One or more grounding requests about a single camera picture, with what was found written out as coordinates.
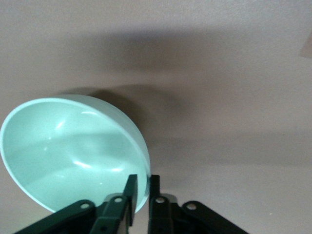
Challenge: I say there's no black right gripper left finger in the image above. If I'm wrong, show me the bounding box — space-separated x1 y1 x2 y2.
91 174 138 234

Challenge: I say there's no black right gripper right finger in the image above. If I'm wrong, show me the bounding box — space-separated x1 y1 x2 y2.
147 175 175 234

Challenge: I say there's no green bowl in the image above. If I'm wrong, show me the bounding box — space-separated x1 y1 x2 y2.
0 94 151 215

